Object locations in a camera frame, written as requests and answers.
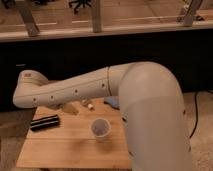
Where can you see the black office chair left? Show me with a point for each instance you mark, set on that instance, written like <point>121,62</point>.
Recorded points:
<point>7,3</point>

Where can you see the wooden table post left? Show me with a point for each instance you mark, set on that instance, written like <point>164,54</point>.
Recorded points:
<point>27,18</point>

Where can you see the wooden table post middle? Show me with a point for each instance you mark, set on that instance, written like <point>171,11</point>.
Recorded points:
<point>96,16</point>

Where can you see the white tube with cap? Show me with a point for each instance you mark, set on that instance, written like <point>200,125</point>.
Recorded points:
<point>87,103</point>

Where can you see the blue sponge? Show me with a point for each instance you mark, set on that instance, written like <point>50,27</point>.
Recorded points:
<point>112,101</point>

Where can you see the wooden table post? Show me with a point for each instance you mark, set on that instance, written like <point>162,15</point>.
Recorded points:
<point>191,12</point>
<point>96,16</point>
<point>27,18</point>

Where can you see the wooden table post right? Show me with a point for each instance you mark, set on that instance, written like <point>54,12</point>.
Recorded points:
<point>191,12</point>

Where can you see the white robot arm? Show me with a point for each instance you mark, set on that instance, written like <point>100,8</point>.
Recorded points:
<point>151,106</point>

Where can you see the black office chair base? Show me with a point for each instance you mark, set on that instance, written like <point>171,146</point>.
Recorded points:
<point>76,4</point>

